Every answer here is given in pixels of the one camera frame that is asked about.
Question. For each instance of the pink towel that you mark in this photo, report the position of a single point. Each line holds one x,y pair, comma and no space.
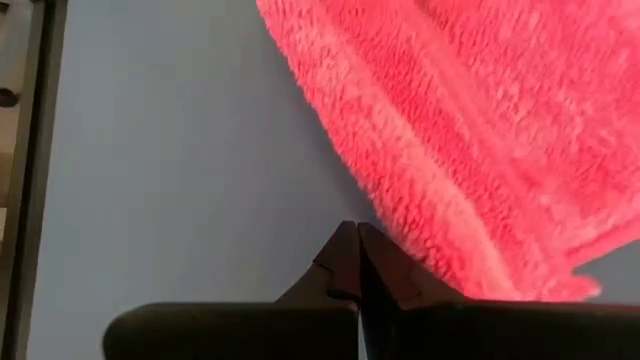
475,125

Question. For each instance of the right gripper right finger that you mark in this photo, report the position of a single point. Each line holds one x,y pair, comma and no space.
500,332

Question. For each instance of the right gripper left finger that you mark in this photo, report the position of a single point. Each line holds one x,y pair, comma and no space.
225,332

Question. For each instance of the black table frame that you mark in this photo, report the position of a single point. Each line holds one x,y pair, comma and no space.
37,150

